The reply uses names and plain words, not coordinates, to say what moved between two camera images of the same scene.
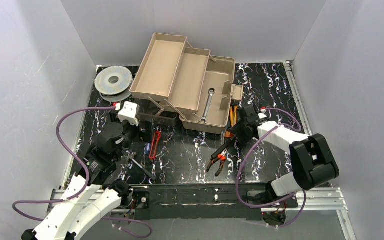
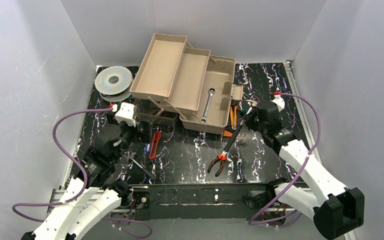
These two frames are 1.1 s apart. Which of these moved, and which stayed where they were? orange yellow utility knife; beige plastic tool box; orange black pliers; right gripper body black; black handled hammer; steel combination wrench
Moved: black handled hammer; right gripper body black
Stayed: beige plastic tool box; orange black pliers; orange yellow utility knife; steel combination wrench
